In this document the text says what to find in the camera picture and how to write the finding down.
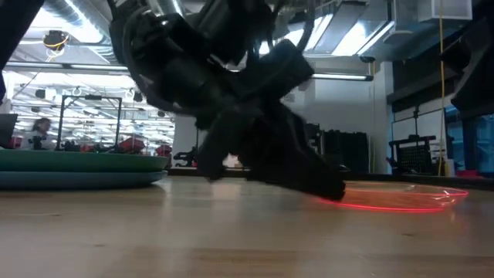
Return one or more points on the black shelf cart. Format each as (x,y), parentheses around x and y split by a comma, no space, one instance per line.
(314,135)

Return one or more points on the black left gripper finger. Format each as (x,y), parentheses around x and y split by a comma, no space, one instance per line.
(216,150)
(285,154)

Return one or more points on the blue plastic plate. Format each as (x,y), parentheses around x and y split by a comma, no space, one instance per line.
(77,180)

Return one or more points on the small black robot arm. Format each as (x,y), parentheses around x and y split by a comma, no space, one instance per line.
(185,157)

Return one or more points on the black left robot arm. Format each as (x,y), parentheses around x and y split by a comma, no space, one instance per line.
(231,23)

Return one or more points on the dark laptop screen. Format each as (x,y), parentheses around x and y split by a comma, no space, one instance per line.
(7,129)

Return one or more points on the red bin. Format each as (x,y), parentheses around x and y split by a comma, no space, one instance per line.
(164,150)
(132,144)

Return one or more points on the black cabinet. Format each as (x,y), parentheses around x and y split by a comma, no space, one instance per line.
(347,148)

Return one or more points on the blue window panel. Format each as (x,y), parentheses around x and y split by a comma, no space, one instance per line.
(482,143)

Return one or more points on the teal green plastic plate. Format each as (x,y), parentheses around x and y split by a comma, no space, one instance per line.
(77,161)

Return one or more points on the person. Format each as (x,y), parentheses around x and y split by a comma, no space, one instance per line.
(38,135)

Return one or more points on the black frame diagonal brace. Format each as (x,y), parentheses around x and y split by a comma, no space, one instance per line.
(15,31)

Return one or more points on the black tubular frame stand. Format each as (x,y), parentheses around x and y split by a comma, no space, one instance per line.
(92,97)

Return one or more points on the long ceiling light tube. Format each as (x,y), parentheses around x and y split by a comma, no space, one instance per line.
(339,76)

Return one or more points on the low red tray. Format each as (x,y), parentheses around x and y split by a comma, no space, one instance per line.
(467,173)

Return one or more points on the black pegboard cart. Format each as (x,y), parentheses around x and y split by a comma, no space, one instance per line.
(415,158)

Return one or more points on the red translucent plastic plate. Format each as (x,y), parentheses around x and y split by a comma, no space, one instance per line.
(405,197)

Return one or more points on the silver ceiling duct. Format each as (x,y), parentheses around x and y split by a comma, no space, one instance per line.
(65,7)

